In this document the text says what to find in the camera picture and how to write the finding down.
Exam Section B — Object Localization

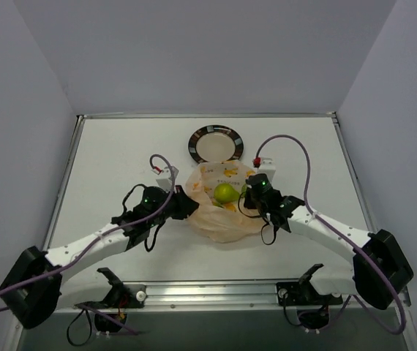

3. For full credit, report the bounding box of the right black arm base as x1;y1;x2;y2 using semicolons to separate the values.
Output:
276;264;344;334

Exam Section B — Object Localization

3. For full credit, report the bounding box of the brown rimmed ceramic plate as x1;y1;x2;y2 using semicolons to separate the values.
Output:
187;124;244;164

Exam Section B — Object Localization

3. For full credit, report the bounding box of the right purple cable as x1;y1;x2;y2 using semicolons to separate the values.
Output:
256;134;408;336

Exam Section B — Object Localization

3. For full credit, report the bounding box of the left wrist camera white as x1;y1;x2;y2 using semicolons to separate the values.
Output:
152;166;179;192

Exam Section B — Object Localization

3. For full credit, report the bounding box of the translucent orange plastic bag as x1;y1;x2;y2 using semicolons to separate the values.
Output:
185;161;265;243

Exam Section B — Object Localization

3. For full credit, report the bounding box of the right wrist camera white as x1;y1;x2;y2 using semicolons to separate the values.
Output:
252;157;277;183

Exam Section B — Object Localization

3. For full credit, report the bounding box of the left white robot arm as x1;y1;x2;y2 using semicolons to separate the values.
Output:
0;186;199;329

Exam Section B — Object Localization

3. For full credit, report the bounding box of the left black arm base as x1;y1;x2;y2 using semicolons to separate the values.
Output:
78;268;147;335

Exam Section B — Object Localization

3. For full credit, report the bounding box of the aluminium front rail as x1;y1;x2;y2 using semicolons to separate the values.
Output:
76;277;411;312

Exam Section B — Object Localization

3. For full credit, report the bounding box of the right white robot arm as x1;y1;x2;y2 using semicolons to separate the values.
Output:
246;173;414;310

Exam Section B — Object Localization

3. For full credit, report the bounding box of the green fake pear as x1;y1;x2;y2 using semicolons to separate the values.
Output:
214;183;240;204

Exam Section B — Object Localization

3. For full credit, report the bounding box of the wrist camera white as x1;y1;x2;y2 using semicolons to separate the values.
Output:
152;166;179;192
252;157;277;183

